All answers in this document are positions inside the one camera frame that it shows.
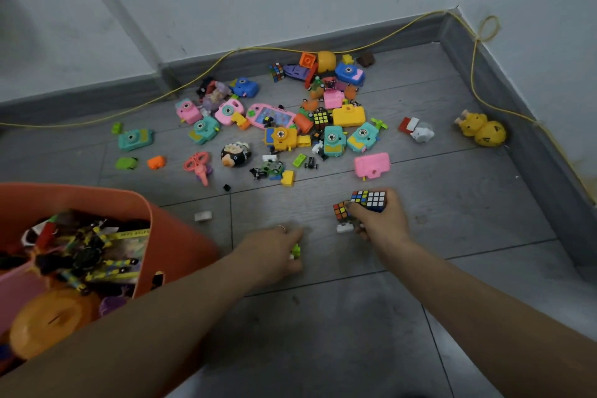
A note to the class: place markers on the person's left hand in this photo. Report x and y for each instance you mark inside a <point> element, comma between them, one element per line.
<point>266,253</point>

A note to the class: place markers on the person's right hand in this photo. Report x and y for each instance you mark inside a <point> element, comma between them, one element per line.
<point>389,227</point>

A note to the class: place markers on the person's left fingers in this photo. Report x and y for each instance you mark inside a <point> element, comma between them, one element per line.
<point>291,237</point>

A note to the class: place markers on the person's right fingers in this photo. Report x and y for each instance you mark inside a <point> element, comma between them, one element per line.
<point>360,212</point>

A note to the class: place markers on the small green toy piece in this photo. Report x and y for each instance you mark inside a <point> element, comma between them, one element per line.
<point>295,251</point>

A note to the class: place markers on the large colourful puzzle cube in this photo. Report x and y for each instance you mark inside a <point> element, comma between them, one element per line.
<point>369,200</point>

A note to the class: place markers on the small colourful puzzle cube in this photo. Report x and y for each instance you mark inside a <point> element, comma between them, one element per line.
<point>277,72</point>
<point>341,210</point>
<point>321,118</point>

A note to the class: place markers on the small white toy block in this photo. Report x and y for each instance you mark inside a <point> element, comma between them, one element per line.
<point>344,228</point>

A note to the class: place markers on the person's right forearm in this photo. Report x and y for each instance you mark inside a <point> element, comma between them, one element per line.
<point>489,318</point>

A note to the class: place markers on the person's left forearm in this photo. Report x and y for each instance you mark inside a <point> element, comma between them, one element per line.
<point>130,337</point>

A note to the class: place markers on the small black toy car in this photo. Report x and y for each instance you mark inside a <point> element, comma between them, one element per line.
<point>310,163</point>

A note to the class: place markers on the green and black toy vehicle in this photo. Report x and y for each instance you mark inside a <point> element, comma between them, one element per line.
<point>269,169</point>

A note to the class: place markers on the green flat toy block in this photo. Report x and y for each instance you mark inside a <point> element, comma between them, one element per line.
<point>299,160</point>

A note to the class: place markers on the white rectangular block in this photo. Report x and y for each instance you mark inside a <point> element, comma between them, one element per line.
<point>203,216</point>

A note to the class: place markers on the small yellow brick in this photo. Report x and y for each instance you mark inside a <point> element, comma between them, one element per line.
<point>304,140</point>

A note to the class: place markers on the black and white round toy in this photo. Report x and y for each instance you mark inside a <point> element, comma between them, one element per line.
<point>236,154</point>

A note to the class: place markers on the red and white toy piece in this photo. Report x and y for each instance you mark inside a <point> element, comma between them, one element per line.
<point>407,124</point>

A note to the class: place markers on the white animal toy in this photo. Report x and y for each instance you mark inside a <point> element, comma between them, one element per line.
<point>423,134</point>

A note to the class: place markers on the orange toy piece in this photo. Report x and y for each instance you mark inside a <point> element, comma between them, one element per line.
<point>303,123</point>

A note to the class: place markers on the orange plastic basket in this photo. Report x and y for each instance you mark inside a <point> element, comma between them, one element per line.
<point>177,243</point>

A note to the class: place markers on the pink toy scissors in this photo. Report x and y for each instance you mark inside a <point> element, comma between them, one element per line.
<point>199,165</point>

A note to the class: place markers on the pink handheld game toy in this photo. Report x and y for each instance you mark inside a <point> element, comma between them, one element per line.
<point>270,116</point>

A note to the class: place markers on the orange and yellow toy block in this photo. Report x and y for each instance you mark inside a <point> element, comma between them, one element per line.
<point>240,120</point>

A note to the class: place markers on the small pink toy car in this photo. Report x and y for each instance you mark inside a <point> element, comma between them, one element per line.
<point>329,83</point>

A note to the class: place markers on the yellow duck toy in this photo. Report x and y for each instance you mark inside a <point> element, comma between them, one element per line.
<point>470,122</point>

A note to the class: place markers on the yellow egg toy with face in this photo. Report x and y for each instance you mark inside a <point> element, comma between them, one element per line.
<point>490,134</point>

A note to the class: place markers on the brown toy piece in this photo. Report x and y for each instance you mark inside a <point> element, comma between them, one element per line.
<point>365,60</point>

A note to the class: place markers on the purple toy boat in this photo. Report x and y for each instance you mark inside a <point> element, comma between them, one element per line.
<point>297,72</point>

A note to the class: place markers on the small orange toy car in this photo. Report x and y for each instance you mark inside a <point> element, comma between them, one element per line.
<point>156,162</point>

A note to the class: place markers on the yellow egg capsule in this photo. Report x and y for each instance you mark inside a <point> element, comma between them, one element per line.
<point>327,62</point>

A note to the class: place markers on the orange square block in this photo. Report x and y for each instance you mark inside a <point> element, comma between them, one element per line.
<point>308,60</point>

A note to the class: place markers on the purple doll figure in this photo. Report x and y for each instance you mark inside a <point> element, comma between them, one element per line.
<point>215,94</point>

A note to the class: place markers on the small green toy car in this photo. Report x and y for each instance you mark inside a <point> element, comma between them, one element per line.
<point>126,163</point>

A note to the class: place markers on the small purple toy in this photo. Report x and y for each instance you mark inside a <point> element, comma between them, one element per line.
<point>112,305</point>

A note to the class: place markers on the pile of yellow-black striped toys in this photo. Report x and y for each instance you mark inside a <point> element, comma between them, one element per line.
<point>93,253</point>

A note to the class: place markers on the small green block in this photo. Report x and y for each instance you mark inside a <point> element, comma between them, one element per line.
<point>116,128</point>

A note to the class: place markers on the orange round toy disc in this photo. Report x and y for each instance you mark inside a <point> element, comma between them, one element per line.
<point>51,320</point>

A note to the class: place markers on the pink plastic box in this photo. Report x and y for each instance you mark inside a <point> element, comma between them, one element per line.
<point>18,295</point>

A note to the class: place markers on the pink toy camera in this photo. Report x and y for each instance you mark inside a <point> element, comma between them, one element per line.
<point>333,99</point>
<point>188,112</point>
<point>371,165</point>
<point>228,112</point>

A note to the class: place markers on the teal toy camera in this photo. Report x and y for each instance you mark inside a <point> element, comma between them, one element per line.
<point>204,129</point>
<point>334,141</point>
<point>362,137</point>
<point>135,139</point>

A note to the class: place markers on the yellow toy camera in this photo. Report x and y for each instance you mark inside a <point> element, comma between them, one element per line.
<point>281,138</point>
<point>348,116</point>

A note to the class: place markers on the blue toy camera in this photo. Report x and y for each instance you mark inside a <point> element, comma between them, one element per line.
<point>246,87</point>
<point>350,73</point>

